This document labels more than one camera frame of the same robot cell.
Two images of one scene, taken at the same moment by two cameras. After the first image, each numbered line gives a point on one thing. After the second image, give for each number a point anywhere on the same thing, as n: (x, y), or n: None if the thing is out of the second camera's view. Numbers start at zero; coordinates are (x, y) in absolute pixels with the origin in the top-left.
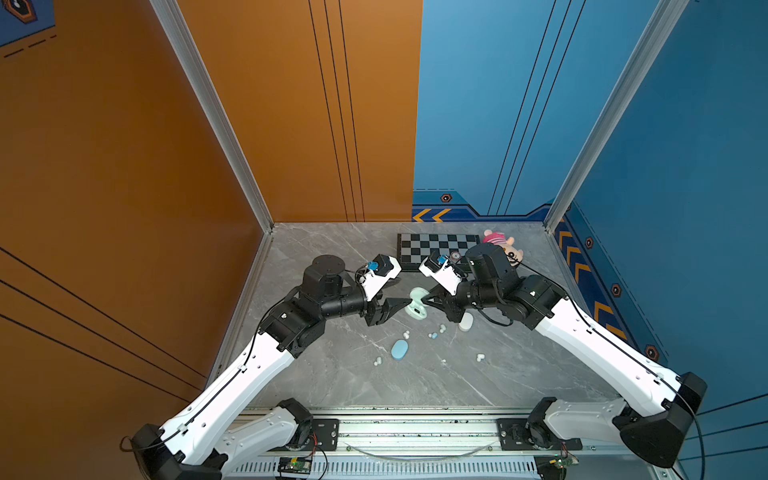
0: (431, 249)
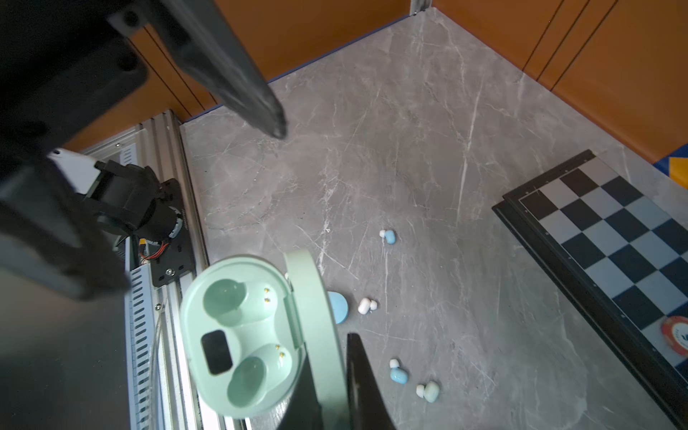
0: (617, 247)
